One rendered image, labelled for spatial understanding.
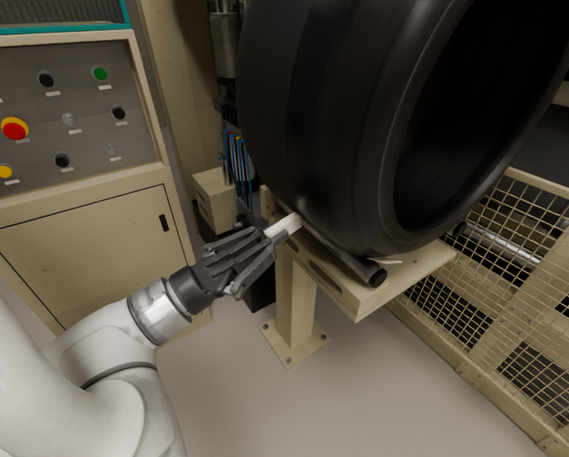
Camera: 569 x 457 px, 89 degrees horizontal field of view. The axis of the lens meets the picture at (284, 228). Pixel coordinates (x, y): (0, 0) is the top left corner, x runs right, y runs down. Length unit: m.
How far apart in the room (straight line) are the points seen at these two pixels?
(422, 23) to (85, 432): 0.48
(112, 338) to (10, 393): 0.17
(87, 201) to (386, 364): 1.37
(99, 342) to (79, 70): 0.73
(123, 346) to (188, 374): 1.09
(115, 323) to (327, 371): 1.15
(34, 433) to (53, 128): 0.82
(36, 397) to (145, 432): 0.11
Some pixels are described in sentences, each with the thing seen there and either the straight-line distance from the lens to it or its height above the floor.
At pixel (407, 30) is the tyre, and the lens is 0.35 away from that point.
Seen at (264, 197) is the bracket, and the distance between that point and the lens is 0.76.
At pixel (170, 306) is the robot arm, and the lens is 0.45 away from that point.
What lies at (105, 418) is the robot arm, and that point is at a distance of 0.36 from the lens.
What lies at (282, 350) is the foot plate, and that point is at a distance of 1.51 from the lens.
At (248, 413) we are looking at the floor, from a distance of 1.42.
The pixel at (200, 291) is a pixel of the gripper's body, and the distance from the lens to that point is 0.46.
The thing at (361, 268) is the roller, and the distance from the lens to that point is 0.60.
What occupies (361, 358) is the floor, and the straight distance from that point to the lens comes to 1.54.
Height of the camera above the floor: 1.34
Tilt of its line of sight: 39 degrees down
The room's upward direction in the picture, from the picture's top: straight up
